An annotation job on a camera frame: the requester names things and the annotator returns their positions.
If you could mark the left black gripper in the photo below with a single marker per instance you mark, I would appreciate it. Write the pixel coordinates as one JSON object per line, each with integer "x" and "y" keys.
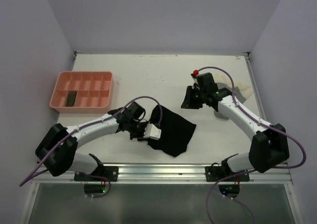
{"x": 141, "y": 134}

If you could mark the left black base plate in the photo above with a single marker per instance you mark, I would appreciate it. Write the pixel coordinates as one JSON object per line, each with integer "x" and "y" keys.
{"x": 101, "y": 174}

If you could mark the aluminium mounting rail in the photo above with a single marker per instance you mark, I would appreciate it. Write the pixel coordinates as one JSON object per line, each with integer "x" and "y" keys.
{"x": 187, "y": 174}

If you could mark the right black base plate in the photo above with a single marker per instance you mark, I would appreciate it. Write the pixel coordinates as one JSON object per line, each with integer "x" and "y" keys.
{"x": 216, "y": 171}

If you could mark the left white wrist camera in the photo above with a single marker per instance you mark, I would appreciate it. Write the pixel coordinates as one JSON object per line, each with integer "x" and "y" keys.
{"x": 152, "y": 132}

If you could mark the dark rolled cloth in tray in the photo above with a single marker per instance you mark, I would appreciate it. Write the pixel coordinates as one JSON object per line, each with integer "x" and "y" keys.
{"x": 71, "y": 98}

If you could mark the pink compartment tray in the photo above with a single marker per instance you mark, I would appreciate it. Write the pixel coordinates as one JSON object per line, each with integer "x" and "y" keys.
{"x": 94, "y": 92}

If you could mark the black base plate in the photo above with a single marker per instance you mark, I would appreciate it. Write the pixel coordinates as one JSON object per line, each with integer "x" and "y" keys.
{"x": 216, "y": 171}
{"x": 101, "y": 174}

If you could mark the grey and cream underwear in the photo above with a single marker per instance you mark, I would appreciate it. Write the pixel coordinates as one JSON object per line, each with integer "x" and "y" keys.
{"x": 242, "y": 91}

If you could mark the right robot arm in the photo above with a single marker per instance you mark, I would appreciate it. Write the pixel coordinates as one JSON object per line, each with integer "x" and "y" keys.
{"x": 269, "y": 145}

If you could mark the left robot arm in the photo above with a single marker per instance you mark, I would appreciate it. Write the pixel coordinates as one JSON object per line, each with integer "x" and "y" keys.
{"x": 58, "y": 149}

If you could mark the black underwear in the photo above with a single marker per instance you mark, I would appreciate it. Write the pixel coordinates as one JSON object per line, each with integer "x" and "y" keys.
{"x": 176, "y": 132}

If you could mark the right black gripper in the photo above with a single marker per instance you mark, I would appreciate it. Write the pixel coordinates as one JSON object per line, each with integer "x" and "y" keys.
{"x": 188, "y": 102}

